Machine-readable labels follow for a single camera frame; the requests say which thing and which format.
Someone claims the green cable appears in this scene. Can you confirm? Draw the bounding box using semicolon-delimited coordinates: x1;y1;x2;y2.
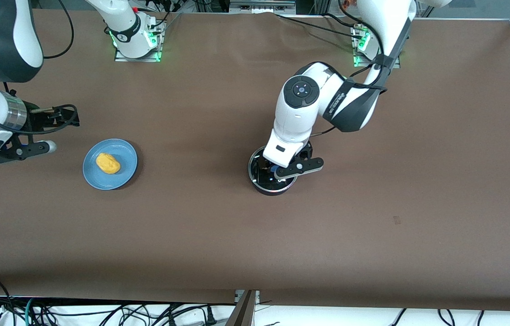
23;297;37;326

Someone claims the glass lid with blue knob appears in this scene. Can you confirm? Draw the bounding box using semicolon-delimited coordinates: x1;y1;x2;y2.
249;147;299;191

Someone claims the black pot with blue handle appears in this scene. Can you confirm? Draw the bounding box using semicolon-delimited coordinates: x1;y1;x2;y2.
248;146;300;197

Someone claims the black cable on table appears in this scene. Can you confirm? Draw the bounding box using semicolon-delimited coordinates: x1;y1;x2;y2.
275;13;364;38

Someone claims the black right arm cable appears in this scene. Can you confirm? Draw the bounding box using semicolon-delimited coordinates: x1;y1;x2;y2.
0;0;80;135

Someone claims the grey metal device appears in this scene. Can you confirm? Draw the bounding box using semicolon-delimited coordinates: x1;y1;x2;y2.
230;0;296;14

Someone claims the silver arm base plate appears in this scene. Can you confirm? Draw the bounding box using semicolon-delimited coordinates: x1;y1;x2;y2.
352;25;401;68
114;18;162;62

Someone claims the aluminium frame profile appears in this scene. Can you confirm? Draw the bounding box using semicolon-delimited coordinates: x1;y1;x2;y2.
225;290;260;326

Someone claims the blue round plate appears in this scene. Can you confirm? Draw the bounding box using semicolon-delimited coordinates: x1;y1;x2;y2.
82;139;138;191

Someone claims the yellow potato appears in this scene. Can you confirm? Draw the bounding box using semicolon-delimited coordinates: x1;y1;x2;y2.
96;153;121;175

